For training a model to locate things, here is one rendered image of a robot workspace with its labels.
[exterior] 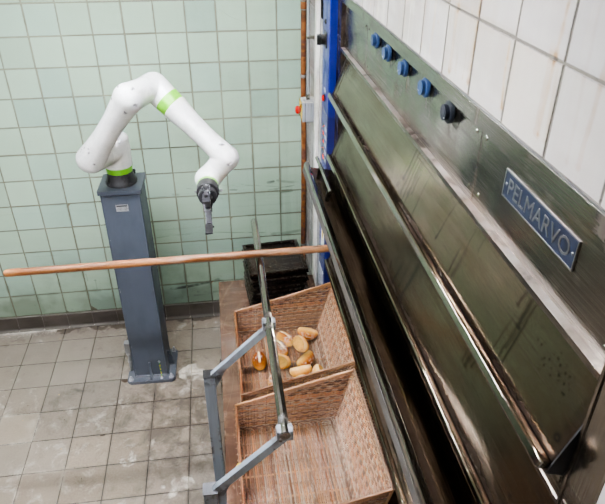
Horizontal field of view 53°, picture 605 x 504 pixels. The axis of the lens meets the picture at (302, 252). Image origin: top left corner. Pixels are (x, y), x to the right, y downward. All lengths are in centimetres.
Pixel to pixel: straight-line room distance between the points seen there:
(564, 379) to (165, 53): 273
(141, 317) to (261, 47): 156
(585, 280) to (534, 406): 23
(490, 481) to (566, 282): 47
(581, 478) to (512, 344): 24
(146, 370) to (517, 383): 278
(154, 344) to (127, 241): 67
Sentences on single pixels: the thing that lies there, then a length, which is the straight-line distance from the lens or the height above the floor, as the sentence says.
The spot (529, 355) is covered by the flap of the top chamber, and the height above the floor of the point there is 179.
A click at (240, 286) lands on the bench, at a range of 328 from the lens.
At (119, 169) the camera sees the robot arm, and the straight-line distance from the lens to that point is 298.
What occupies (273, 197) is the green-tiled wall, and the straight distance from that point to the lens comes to 364.
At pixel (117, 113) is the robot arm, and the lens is 261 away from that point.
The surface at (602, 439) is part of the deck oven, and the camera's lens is 94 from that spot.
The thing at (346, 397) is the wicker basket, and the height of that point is 74.
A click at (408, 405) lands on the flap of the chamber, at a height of 141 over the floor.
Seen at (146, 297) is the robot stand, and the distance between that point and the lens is 330.
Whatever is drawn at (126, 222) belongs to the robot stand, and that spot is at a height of 103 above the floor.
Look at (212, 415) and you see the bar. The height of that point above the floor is 76.
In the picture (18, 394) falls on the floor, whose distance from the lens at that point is 382.
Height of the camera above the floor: 246
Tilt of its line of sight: 32 degrees down
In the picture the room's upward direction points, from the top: straight up
